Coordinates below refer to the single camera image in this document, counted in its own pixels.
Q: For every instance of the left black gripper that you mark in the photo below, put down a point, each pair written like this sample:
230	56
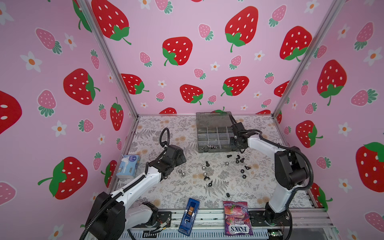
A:
180	161

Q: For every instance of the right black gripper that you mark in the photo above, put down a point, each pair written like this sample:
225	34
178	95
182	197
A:
231	142

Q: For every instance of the grey plastic compartment organizer box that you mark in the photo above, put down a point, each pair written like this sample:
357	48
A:
214	129

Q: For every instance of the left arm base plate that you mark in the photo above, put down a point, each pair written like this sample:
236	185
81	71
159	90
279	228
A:
162	220

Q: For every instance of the blue white tissue pack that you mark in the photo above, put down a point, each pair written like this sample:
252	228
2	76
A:
128	166

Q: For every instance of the blue rectangular plastic box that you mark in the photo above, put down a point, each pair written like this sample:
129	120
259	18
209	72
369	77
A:
189	217

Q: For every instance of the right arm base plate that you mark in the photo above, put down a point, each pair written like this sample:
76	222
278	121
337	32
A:
269	219

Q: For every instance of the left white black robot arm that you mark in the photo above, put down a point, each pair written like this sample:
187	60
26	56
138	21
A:
111	214

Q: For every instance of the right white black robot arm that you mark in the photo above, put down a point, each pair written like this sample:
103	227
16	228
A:
293	170

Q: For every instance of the purple Fox's candy bag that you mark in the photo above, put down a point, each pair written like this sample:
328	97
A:
237	219

